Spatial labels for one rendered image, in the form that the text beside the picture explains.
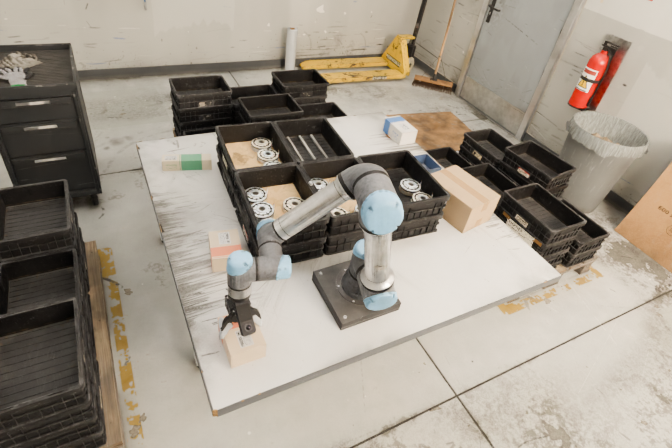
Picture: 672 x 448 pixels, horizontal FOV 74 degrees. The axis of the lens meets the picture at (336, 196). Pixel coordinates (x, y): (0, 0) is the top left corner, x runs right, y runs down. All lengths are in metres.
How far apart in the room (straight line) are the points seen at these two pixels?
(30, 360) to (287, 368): 0.95
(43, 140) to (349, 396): 2.21
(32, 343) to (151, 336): 0.67
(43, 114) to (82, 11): 2.05
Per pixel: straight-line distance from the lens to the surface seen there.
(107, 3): 4.88
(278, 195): 2.03
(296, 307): 1.76
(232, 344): 1.57
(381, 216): 1.22
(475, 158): 3.60
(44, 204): 2.69
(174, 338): 2.55
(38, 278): 2.47
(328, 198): 1.36
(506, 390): 2.69
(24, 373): 2.02
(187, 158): 2.39
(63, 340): 2.06
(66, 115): 2.99
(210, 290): 1.81
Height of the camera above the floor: 2.09
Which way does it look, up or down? 38 degrees down
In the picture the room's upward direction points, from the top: 10 degrees clockwise
